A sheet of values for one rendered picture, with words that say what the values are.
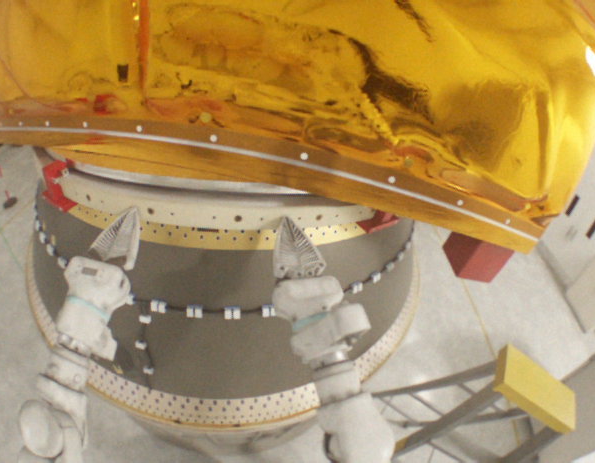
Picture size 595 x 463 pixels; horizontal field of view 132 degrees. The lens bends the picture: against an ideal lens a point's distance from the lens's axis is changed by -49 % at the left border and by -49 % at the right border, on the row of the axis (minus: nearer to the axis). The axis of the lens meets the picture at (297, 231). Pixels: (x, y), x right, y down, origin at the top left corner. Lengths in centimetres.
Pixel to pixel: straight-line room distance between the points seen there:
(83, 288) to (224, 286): 29
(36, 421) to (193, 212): 39
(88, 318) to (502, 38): 67
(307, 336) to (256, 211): 23
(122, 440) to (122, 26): 211
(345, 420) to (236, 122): 44
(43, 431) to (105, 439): 181
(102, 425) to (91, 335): 183
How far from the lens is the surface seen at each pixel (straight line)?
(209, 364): 65
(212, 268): 53
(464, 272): 74
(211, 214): 44
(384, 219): 61
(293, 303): 35
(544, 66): 51
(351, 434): 32
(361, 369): 90
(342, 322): 28
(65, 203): 63
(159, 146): 51
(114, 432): 214
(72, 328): 36
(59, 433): 36
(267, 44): 38
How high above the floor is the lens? 196
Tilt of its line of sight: 37 degrees down
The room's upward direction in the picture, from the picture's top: 15 degrees clockwise
